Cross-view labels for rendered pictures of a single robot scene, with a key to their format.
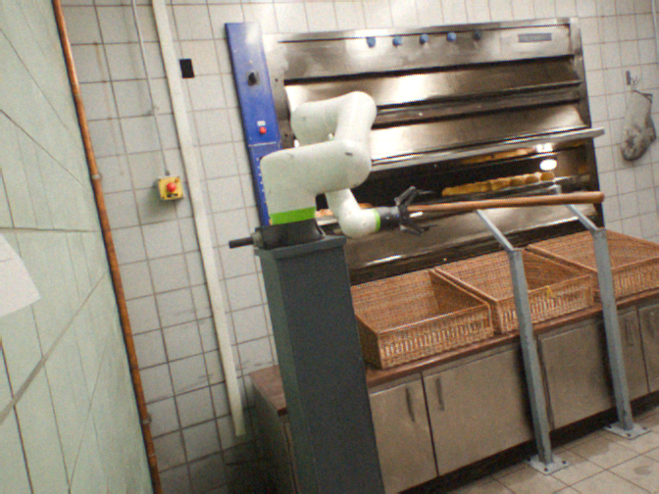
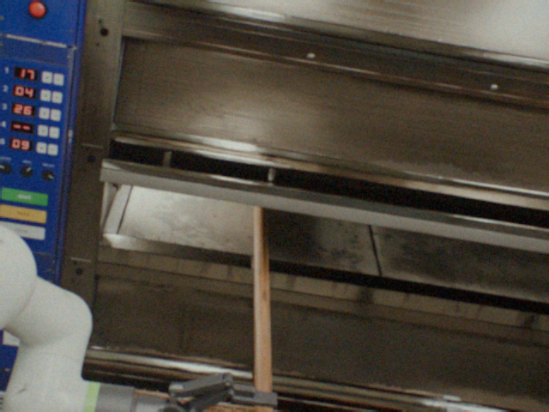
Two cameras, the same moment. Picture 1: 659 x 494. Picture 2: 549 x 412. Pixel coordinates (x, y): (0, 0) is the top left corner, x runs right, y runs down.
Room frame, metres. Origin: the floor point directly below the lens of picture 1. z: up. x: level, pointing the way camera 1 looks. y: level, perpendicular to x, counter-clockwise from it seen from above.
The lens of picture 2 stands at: (0.91, -0.70, 2.15)
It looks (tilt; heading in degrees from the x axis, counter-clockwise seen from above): 25 degrees down; 15
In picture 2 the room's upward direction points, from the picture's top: 11 degrees clockwise
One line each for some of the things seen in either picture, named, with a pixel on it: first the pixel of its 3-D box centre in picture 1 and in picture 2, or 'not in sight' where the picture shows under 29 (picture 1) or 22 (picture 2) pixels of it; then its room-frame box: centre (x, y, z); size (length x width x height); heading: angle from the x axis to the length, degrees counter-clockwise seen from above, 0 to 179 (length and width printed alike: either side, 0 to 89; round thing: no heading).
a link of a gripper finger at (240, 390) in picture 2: not in sight; (239, 385); (2.07, -0.38, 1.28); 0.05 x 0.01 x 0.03; 111
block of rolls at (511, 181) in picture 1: (495, 183); not in sight; (3.42, -1.14, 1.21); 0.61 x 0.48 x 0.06; 20
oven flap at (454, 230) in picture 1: (467, 226); (495, 370); (2.80, -0.75, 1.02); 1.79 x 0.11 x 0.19; 110
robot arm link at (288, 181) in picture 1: (292, 184); not in sight; (1.39, 0.07, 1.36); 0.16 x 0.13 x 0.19; 77
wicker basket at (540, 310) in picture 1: (509, 285); not in sight; (2.56, -0.85, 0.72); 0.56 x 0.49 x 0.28; 111
